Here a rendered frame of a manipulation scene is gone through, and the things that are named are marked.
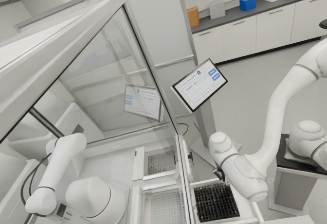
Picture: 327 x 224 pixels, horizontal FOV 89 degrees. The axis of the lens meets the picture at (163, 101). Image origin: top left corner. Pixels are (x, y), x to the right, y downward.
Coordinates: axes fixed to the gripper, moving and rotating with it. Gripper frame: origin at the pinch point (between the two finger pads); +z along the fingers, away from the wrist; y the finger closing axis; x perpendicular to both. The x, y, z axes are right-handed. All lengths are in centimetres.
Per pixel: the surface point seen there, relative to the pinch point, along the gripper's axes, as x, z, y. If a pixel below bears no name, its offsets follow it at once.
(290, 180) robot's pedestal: -10, 44, -46
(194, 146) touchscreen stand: -95, 94, 21
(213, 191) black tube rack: 1.9, 7.2, 9.7
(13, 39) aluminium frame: -44, -101, 85
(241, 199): 6.4, 13.7, -5.1
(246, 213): 13.8, 13.7, -4.8
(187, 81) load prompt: -85, -18, 6
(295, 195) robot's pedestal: -8, 67, -51
